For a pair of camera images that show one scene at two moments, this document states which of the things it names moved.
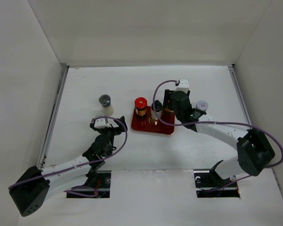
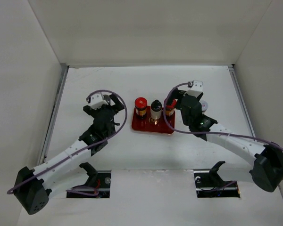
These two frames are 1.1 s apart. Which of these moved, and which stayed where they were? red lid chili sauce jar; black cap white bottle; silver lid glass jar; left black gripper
Moved: left black gripper
Stayed: black cap white bottle; red lid chili sauce jar; silver lid glass jar
